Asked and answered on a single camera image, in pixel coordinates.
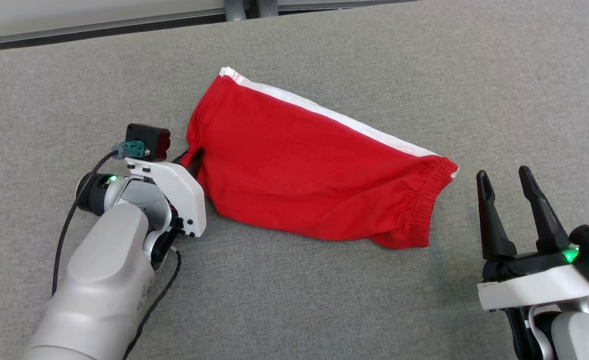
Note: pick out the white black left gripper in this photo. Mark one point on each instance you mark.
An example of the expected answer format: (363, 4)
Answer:
(184, 195)

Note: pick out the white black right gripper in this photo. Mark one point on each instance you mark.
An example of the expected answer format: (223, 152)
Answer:
(529, 290)

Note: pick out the red shorts with white stripe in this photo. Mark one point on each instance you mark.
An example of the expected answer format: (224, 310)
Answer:
(299, 170)

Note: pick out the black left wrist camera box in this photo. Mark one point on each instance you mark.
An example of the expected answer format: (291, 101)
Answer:
(147, 135)

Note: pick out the grey metal post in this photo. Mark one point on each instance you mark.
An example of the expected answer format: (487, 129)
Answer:
(268, 7)
(235, 9)

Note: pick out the grey baseboard rail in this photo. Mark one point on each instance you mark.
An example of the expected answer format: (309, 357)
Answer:
(99, 27)

